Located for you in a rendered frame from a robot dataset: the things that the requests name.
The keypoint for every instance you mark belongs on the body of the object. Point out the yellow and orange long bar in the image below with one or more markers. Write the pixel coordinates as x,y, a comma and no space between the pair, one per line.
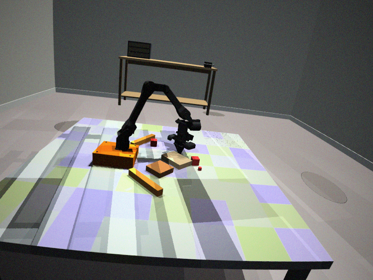
145,182
143,140

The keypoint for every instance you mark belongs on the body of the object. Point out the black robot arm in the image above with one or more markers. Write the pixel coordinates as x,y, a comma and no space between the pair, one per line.
148,88

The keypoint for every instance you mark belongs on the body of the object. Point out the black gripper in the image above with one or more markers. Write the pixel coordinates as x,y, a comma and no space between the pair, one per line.
180,141

